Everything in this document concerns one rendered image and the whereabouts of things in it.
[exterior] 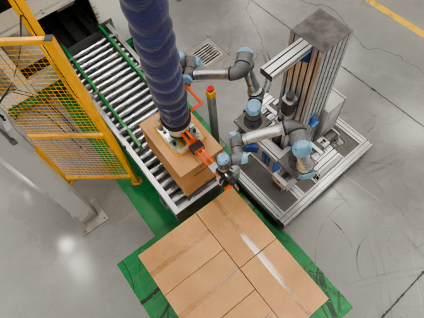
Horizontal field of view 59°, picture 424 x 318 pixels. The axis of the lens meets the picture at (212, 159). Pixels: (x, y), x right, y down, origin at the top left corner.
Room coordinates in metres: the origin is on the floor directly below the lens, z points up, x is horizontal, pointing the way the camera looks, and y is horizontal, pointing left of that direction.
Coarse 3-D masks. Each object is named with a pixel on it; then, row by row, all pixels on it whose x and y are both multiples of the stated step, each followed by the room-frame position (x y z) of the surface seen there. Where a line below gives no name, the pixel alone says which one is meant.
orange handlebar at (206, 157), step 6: (192, 108) 1.67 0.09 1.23; (186, 132) 1.46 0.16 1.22; (186, 138) 1.41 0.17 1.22; (192, 138) 1.40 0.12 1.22; (204, 150) 1.29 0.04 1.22; (204, 156) 1.24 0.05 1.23; (210, 156) 1.23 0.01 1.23; (204, 162) 1.19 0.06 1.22; (216, 174) 1.09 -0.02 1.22; (228, 186) 0.98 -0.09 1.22
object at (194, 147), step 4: (192, 144) 1.35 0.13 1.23; (196, 144) 1.34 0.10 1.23; (200, 144) 1.34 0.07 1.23; (192, 148) 1.31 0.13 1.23; (196, 148) 1.31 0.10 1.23; (200, 148) 1.30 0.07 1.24; (204, 148) 1.32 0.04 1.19; (192, 152) 1.30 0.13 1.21; (196, 152) 1.28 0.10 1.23; (200, 152) 1.29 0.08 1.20
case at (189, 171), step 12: (192, 120) 1.65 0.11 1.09; (144, 132) 1.61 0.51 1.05; (204, 132) 1.52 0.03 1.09; (156, 144) 1.47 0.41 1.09; (204, 144) 1.41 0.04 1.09; (216, 144) 1.40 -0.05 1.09; (156, 156) 1.56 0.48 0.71; (168, 156) 1.35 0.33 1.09; (180, 156) 1.34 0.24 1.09; (192, 156) 1.32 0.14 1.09; (216, 156) 1.33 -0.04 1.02; (168, 168) 1.36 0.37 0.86; (180, 168) 1.24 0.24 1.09; (192, 168) 1.22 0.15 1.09; (204, 168) 1.27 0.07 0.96; (180, 180) 1.18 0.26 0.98; (192, 180) 1.20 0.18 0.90; (204, 180) 1.26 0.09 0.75
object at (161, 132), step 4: (156, 128) 1.61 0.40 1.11; (164, 128) 1.60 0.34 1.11; (156, 132) 1.57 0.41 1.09; (160, 132) 1.56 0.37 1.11; (164, 132) 1.55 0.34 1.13; (160, 136) 1.53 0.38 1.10; (164, 140) 1.49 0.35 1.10; (176, 140) 1.47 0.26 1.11; (168, 144) 1.45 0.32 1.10; (172, 144) 1.44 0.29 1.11; (176, 144) 1.43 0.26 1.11; (180, 144) 1.43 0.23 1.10; (172, 148) 1.40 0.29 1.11; (172, 152) 1.38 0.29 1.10; (176, 152) 1.37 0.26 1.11; (176, 156) 1.33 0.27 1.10
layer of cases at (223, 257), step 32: (224, 192) 1.20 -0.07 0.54; (192, 224) 0.96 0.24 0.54; (224, 224) 0.92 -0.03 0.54; (256, 224) 0.88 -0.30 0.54; (160, 256) 0.72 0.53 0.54; (192, 256) 0.69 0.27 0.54; (224, 256) 0.65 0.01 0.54; (256, 256) 0.62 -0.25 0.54; (288, 256) 0.58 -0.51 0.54; (160, 288) 0.47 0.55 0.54; (192, 288) 0.44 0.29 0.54; (224, 288) 0.41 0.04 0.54; (256, 288) 0.37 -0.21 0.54; (288, 288) 0.34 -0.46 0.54
